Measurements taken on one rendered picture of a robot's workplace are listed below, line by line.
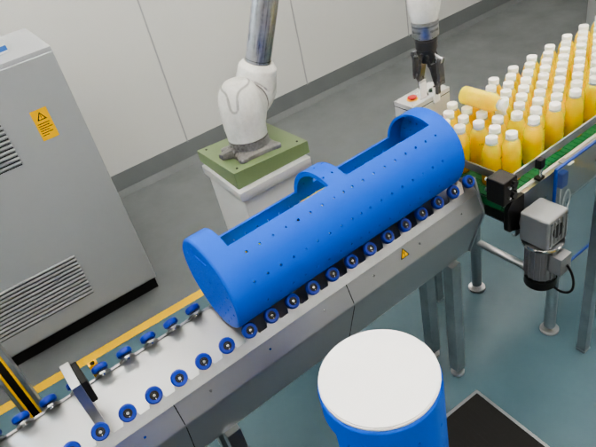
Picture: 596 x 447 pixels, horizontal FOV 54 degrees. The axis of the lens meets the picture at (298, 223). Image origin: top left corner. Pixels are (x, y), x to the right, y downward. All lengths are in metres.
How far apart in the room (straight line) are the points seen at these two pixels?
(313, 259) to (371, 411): 0.48
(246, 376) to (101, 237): 1.69
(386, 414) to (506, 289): 1.81
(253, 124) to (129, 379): 0.99
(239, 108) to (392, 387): 1.19
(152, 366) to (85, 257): 1.58
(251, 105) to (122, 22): 2.23
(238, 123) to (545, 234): 1.12
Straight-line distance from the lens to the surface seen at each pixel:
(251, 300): 1.54
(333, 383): 1.38
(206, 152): 2.36
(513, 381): 2.67
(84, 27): 4.20
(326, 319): 1.77
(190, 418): 1.67
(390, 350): 1.42
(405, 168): 1.76
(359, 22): 5.28
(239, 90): 2.15
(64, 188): 3.04
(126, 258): 3.30
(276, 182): 2.20
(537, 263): 2.18
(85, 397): 1.59
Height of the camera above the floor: 2.11
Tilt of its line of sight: 36 degrees down
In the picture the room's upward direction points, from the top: 14 degrees counter-clockwise
